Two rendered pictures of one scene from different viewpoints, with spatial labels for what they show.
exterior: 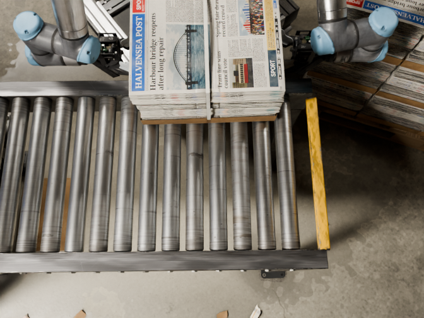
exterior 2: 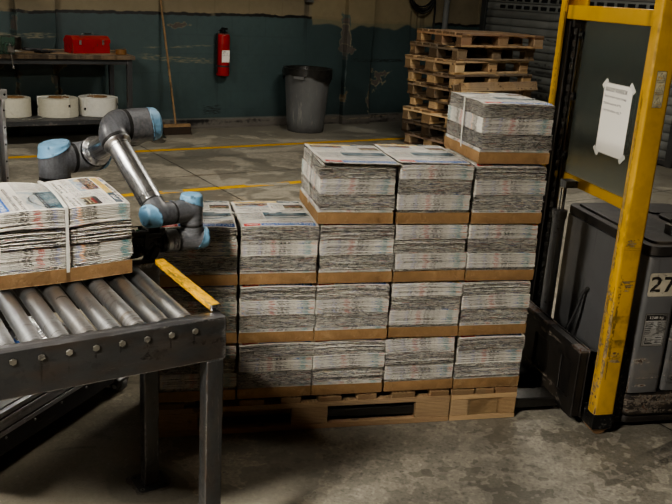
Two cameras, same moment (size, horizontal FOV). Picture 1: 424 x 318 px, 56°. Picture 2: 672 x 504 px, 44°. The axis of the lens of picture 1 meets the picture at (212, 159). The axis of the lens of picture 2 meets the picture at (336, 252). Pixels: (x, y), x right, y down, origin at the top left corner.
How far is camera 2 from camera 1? 198 cm
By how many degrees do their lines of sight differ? 59
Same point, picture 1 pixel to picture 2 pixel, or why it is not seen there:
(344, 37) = (165, 206)
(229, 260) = (129, 329)
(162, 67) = (21, 203)
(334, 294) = not seen: outside the picture
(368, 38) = (185, 207)
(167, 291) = not seen: outside the picture
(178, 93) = (41, 210)
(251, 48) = (92, 193)
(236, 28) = (75, 189)
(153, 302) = not seen: outside the picture
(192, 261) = (90, 335)
